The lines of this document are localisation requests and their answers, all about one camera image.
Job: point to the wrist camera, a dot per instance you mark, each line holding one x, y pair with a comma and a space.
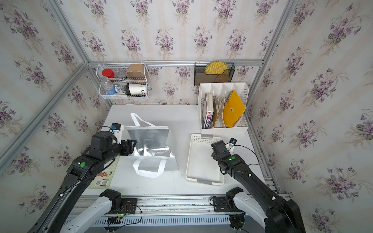
117, 131
231, 143

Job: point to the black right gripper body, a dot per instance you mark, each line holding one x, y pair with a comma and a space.
214, 157

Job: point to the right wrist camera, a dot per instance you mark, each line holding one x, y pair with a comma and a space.
231, 143

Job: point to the purple white book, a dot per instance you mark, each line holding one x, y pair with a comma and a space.
208, 111

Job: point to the brown cardboard box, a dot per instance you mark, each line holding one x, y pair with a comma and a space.
136, 71

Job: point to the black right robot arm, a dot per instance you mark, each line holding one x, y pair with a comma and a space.
274, 213

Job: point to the black mesh wall holder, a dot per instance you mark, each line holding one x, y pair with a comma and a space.
202, 76

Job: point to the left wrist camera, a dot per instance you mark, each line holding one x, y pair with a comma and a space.
117, 131

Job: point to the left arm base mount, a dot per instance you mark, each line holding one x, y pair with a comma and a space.
119, 204

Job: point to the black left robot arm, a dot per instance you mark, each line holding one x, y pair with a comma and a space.
79, 176

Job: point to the aluminium rail frame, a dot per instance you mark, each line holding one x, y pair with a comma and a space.
158, 205

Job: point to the white plastic file organizer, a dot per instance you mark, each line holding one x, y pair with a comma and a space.
242, 90

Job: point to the yellow folder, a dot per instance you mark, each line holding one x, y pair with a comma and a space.
233, 110

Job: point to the white insulated delivery bag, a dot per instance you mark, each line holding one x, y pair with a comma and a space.
155, 148

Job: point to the white black cylinder can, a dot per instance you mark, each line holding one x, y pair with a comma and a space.
135, 89

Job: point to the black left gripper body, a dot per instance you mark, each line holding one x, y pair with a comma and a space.
125, 149

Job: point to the white wire wall basket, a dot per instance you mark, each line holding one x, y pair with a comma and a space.
120, 80

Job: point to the green printed booklet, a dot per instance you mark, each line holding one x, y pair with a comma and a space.
103, 179

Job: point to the white perforated plastic tray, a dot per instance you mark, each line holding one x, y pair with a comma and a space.
201, 167

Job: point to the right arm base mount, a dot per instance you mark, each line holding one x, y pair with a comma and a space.
227, 203

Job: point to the beige papers in organizer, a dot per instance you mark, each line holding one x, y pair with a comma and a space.
218, 103

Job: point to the clear plastic bottle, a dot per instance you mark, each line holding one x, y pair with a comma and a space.
107, 86

